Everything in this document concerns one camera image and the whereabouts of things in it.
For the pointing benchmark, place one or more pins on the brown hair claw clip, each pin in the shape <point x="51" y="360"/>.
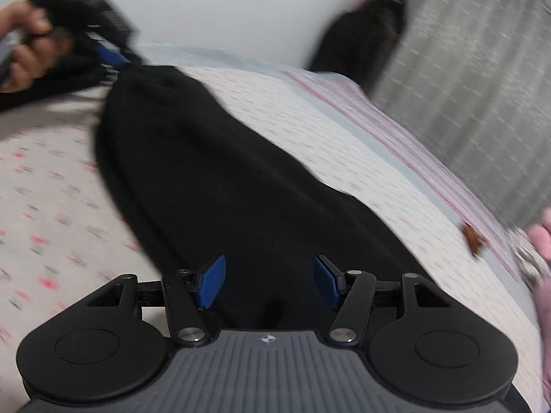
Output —
<point x="476" y="242"/>

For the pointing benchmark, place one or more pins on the striped folded garment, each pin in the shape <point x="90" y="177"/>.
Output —
<point x="532" y="267"/>

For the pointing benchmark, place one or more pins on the pink folded garment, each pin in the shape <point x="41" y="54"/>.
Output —
<point x="540" y="235"/>

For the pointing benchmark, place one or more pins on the grey star curtain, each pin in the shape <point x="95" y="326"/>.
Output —
<point x="471" y="80"/>

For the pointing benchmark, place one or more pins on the pink striped blanket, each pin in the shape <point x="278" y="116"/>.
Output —
<point x="346" y="98"/>

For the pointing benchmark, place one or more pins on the grey bed sheet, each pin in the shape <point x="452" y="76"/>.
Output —
<point x="329" y="125"/>

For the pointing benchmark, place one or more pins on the black hanging coat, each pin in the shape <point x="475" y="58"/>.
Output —
<point x="359" y="43"/>

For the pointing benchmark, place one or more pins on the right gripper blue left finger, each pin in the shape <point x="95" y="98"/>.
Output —
<point x="186" y="295"/>

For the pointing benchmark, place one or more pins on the cherry print bed mat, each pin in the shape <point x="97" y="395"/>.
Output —
<point x="62" y="238"/>

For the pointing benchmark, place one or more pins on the folded mauve grey comforter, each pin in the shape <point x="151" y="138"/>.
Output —
<point x="542" y="301"/>

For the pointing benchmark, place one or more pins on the black pants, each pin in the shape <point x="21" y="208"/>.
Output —
<point x="162" y="173"/>

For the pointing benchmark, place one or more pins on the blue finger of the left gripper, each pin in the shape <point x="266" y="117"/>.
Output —
<point x="112" y="57"/>

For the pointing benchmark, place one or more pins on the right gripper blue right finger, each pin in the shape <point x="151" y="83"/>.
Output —
<point x="350" y="295"/>

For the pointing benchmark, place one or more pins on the person left hand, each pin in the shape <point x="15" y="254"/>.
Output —
<point x="30" y="62"/>

